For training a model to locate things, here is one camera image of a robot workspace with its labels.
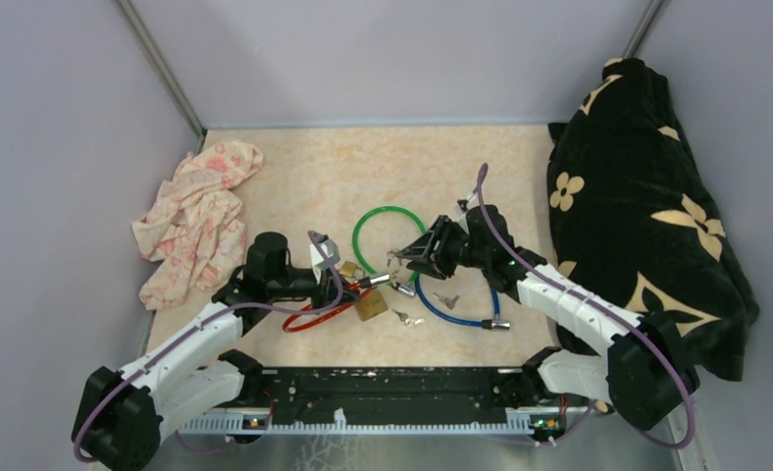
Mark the small key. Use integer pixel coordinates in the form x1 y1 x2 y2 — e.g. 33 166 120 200
433 292 460 310

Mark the silver key bunch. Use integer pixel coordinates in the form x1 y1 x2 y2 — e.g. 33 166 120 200
392 309 425 327

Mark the pink patterned cloth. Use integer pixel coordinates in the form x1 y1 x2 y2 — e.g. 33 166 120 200
131 140 265 311

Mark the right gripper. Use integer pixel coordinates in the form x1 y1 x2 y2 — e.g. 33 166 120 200
397 215 490 279

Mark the small brass padlock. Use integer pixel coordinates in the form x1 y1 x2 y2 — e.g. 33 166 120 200
338 261 365 279

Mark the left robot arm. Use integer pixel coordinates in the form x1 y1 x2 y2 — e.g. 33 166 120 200
72 231 357 470

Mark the red cable lock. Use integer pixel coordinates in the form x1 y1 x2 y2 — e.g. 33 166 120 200
282 272 391 334

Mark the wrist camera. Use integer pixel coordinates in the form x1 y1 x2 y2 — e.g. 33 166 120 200
308 231 339 274
455 191 478 217

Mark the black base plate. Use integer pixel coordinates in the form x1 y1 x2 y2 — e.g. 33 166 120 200
202 365 591 429

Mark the green cable lock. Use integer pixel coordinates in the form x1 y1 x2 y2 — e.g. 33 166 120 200
351 205 427 298

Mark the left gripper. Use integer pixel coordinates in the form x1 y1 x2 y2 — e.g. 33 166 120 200
269 265 361 315

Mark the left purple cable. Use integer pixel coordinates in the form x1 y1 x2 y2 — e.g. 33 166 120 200
73 231 345 464

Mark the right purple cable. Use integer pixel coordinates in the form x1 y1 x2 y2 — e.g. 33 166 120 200
474 162 697 451

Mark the purple cable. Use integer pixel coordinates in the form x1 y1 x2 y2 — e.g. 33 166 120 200
73 231 345 464
474 162 697 451

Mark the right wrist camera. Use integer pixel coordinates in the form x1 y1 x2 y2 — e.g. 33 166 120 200
455 191 478 217

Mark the blue cable lock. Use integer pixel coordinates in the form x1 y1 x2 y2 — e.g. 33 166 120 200
413 276 511 331

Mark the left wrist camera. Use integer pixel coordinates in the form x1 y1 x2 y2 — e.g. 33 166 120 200
308 231 339 274

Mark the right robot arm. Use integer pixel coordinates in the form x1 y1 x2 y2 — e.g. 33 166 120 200
394 205 699 431

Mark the green lock key pair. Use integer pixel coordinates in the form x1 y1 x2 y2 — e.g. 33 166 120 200
386 249 404 270

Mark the black floral blanket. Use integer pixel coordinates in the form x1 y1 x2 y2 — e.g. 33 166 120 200
546 58 760 383

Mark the large brass padlock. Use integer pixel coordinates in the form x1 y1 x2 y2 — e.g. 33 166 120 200
354 288 388 322

